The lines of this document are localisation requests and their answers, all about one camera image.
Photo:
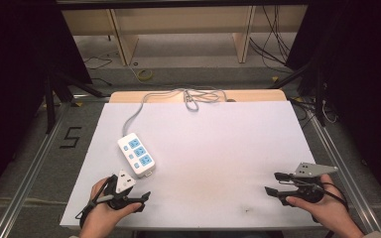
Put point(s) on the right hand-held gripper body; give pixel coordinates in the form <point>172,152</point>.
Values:
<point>306,189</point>

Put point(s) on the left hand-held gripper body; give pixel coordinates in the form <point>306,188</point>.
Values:
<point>121,188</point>

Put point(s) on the white power strip blue sockets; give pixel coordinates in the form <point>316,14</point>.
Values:
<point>136,154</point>

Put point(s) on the person's left hand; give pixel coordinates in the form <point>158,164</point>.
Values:
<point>103,211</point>

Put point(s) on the person's right hand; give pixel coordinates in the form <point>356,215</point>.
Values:
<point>329,208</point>

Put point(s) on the black tape floor mark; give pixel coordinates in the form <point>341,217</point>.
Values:
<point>71,137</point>

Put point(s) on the black metal stand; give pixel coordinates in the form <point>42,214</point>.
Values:
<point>58,92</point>
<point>311,82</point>

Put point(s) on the yellow tape roll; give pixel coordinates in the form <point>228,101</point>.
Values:
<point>145,75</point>

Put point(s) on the black curtain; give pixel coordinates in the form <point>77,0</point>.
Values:
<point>16,82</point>
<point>360,82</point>

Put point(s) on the aluminium rail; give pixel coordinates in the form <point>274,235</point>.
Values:
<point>344,165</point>
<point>33,168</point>

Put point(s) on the light wooden desk frame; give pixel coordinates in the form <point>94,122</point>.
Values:
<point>182,23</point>

